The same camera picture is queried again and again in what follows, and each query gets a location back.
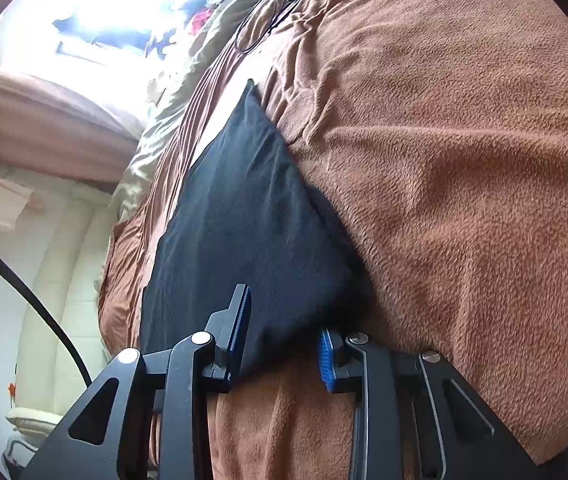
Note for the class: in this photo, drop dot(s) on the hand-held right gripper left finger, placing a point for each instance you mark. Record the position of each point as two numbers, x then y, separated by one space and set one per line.
239 332

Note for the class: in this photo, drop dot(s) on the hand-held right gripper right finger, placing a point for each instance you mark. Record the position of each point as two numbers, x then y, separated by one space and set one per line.
325 362

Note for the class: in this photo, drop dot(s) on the black bear print t-shirt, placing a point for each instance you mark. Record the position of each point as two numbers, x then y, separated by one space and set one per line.
244 210

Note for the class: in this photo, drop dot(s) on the cream padded headboard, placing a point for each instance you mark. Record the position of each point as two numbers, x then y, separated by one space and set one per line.
79 260

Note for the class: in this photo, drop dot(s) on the beige duvet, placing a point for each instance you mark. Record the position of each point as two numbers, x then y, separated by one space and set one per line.
164 125

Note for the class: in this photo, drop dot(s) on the brown fleece blanket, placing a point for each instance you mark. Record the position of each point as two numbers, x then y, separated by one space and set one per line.
463 160

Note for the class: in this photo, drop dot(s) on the pink curtain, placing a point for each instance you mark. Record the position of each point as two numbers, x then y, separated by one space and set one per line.
54 130

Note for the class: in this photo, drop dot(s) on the red cloth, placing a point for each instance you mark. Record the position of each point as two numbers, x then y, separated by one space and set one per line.
200 19

